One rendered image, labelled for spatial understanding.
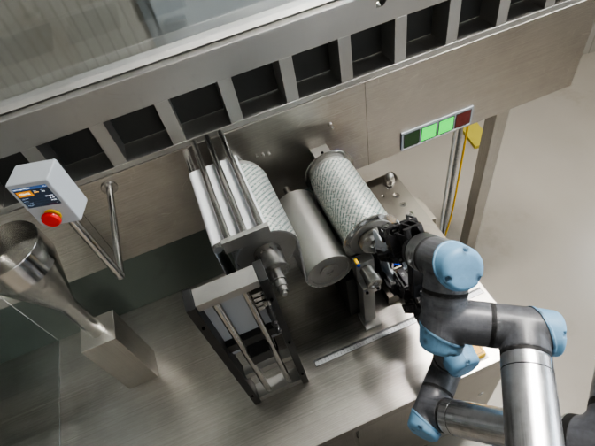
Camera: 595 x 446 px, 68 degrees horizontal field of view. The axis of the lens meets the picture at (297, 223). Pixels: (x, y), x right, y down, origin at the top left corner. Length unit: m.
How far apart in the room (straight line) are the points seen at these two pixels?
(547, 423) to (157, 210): 0.99
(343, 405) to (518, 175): 2.14
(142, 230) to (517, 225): 2.11
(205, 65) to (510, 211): 2.17
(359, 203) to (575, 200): 2.08
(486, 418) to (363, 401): 0.37
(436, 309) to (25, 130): 0.90
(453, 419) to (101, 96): 1.01
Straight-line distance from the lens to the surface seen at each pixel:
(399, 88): 1.30
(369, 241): 1.05
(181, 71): 1.05
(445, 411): 1.08
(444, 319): 0.78
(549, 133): 3.41
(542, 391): 0.75
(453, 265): 0.73
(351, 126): 1.28
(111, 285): 1.48
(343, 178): 1.13
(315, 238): 1.11
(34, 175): 0.79
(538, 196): 2.97
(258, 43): 1.06
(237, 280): 0.84
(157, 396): 1.42
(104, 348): 1.25
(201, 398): 1.36
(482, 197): 2.23
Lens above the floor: 2.11
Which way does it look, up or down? 50 degrees down
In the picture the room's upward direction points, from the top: 14 degrees counter-clockwise
